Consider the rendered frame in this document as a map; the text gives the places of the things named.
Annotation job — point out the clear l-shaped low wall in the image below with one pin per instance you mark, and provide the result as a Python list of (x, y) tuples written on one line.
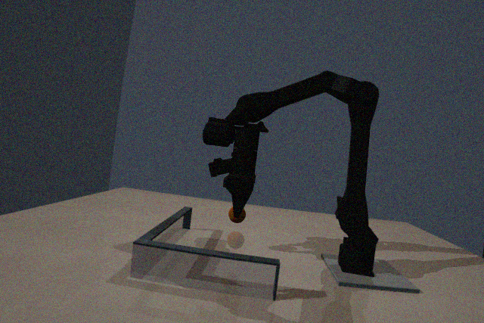
[(246, 279)]

